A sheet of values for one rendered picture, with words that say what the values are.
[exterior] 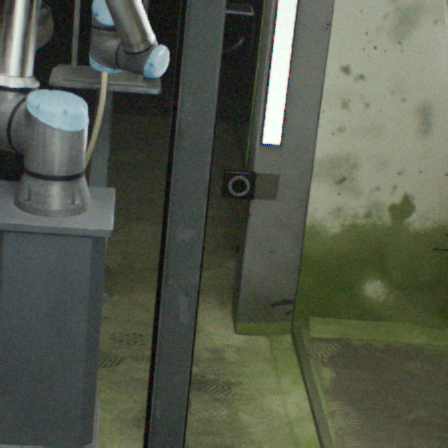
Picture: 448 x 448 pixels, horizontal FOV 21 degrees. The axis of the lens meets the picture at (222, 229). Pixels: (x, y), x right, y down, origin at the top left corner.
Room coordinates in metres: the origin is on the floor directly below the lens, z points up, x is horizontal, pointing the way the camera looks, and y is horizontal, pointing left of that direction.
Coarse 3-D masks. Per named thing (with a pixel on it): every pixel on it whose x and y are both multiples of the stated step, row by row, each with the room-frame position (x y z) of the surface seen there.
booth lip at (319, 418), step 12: (300, 336) 3.50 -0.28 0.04; (300, 348) 3.41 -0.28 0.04; (300, 360) 3.34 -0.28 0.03; (300, 372) 3.30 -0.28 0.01; (312, 372) 3.26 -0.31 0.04; (312, 384) 3.18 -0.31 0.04; (312, 396) 3.11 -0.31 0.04; (312, 408) 3.05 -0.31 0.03; (324, 420) 2.97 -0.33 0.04; (324, 432) 2.90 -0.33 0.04; (324, 444) 2.84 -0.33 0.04
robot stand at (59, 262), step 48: (0, 192) 2.88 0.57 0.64; (96, 192) 2.96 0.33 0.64; (0, 240) 2.69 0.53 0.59; (48, 240) 2.70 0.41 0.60; (96, 240) 2.72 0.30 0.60; (0, 288) 2.69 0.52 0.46; (48, 288) 2.70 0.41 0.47; (96, 288) 2.73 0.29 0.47; (0, 336) 2.69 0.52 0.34; (48, 336) 2.70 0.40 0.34; (96, 336) 2.74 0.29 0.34; (0, 384) 2.69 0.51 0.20; (48, 384) 2.70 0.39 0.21; (96, 384) 2.75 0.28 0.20; (0, 432) 2.69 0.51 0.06; (48, 432) 2.70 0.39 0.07; (96, 432) 2.81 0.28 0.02
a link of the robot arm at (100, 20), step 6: (96, 0) 3.19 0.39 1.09; (102, 0) 3.19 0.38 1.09; (96, 6) 3.19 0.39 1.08; (102, 6) 3.19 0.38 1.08; (96, 12) 3.19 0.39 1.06; (102, 12) 3.19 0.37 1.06; (108, 12) 3.19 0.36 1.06; (96, 18) 3.19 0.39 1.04; (102, 18) 3.19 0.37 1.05; (108, 18) 3.19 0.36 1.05; (96, 24) 3.21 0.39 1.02; (102, 24) 3.19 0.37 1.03; (108, 24) 3.19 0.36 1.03
